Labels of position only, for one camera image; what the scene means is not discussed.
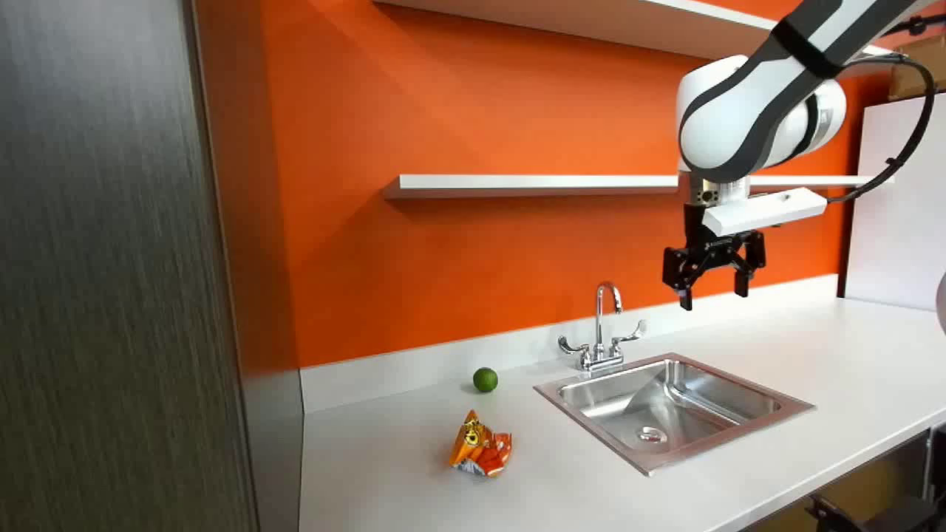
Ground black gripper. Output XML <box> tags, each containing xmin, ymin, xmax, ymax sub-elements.
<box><xmin>661</xmin><ymin>205</ymin><xmax>765</xmax><ymax>310</ymax></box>

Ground orange snack packet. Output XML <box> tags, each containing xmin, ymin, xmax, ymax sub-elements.
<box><xmin>448</xmin><ymin>412</ymin><xmax>513</xmax><ymax>475</ymax></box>

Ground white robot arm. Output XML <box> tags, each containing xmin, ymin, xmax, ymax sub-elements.
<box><xmin>661</xmin><ymin>0</ymin><xmax>933</xmax><ymax>310</ymax></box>

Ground stainless steel sink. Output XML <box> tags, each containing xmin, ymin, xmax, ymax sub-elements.
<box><xmin>538</xmin><ymin>355</ymin><xmax>809</xmax><ymax>475</ymax></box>

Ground chrome faucet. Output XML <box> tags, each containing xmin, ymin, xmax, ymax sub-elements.
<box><xmin>558</xmin><ymin>282</ymin><xmax>642</xmax><ymax>370</ymax></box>

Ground white board panel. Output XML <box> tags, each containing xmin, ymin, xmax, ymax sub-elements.
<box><xmin>844</xmin><ymin>95</ymin><xmax>946</xmax><ymax>310</ymax></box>

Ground green lime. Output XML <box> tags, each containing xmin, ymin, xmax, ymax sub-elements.
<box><xmin>473</xmin><ymin>366</ymin><xmax>498</xmax><ymax>394</ymax></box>

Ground dark wood cabinet panel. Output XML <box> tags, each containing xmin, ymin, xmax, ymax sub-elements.
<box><xmin>0</xmin><ymin>0</ymin><xmax>256</xmax><ymax>532</ymax></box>

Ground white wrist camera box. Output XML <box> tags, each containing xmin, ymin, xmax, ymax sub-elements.
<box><xmin>699</xmin><ymin>190</ymin><xmax>828</xmax><ymax>237</ymax></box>

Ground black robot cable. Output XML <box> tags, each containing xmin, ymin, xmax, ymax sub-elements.
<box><xmin>824</xmin><ymin>13</ymin><xmax>946</xmax><ymax>208</ymax></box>

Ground lower white wall shelf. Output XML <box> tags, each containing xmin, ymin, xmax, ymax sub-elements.
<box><xmin>385</xmin><ymin>175</ymin><xmax>869</xmax><ymax>202</ymax></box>

